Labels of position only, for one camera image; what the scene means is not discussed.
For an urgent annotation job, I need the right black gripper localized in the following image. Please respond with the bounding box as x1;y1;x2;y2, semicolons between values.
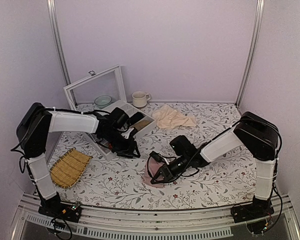
152;154;191;186

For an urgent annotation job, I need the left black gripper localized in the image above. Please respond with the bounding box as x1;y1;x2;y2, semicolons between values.
102;129;141;159

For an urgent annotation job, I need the pink and white underwear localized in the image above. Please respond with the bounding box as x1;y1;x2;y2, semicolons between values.
142;156;165;189

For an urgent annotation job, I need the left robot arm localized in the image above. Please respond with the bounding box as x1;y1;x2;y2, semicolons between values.
10;102;140;217

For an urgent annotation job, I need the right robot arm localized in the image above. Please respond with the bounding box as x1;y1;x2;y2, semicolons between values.
148;111;282;218

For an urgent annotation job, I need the cream beige underwear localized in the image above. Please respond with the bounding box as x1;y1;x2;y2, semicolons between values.
151;104;197;129

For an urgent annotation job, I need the olive rolled garment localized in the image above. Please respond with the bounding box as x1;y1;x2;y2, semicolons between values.
135;120;151;130

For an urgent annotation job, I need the white divided organizer box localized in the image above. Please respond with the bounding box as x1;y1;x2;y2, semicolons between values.
84;100;156;161

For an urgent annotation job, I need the floral patterned table mat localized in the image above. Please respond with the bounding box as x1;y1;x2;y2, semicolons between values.
49;103;256;210

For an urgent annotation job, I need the black rolled garment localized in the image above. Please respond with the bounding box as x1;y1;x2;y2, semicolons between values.
129;111;144;125

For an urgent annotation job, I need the white ceramic mug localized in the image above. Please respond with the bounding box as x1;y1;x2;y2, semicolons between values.
132;91;151;108

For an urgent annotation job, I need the clear glass bowl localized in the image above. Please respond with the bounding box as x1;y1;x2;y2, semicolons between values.
94;95;113;108

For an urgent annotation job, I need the woven bamboo tray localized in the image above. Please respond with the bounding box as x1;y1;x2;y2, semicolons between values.
49;147;93;189

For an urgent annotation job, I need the white framed glass lid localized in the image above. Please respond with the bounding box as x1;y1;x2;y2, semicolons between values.
63;65;127;111

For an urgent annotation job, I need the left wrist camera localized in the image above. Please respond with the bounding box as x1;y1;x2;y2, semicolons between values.
109;107;138;139

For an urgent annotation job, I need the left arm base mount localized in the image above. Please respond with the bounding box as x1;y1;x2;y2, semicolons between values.
38;193;82;223

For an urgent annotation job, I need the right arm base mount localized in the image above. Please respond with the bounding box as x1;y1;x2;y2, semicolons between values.
230;196;275;223

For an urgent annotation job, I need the aluminium front rail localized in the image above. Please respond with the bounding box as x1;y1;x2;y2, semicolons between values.
10;194;300;240

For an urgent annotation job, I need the left aluminium corner post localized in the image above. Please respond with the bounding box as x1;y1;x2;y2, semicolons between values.
46;0;71;86

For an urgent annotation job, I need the aluminium corner post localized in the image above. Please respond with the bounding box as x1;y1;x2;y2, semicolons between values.
46;0;71;86
235;0;265;109

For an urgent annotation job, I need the right aluminium corner post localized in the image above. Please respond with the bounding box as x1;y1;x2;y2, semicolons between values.
235;0;265;109

